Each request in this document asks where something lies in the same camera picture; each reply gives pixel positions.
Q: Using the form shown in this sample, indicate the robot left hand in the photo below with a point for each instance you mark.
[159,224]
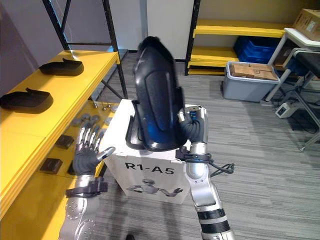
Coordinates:
[83,160]

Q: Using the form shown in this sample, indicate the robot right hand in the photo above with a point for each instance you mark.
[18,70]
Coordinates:
[196,127]

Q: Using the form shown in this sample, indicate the black plastic housing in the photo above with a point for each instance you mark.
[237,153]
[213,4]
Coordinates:
[133,130]
[62,68]
[157,92]
[25,100]

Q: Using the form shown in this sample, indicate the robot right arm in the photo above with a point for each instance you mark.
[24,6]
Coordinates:
[202,190]

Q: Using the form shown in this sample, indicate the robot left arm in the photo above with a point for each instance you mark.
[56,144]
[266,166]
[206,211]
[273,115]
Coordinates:
[80,207]

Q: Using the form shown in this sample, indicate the yellow shelf rack black posts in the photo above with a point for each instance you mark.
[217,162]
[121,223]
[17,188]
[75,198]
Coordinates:
[75,82]

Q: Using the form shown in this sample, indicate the yellow shelf rack low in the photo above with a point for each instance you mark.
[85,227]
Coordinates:
[217,27]

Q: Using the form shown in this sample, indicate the small black box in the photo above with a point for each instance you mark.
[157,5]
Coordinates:
[51,165]
[64,142]

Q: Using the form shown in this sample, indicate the grey metal disc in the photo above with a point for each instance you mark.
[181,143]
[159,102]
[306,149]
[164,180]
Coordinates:
[85,117]
[114,108]

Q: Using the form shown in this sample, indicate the grey plastic bin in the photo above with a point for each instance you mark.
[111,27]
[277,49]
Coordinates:
[245,88]

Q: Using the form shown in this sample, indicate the white cardboard box R1-A5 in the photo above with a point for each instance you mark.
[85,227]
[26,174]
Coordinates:
[147,172]

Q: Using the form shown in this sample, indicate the brown cardboard box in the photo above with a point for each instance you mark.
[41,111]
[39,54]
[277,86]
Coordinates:
[265,72]
[240,70]

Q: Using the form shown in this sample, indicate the robot dark foot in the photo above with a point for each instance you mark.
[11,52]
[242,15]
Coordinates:
[130,237]

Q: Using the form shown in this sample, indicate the white power adapter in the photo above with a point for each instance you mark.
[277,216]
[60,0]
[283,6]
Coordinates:
[286,110]

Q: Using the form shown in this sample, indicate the blue plastic crate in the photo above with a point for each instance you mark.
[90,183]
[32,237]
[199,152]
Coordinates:
[255,48]

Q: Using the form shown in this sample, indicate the brown box under table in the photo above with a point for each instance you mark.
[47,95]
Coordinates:
[282,56]

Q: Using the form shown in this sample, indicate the black seat folding chair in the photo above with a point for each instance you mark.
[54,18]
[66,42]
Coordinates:
[307,58]

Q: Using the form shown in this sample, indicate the white table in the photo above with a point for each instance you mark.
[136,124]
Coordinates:
[300,33]

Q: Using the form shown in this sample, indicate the large printed cardboard box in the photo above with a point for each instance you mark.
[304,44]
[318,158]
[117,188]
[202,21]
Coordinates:
[308,25]

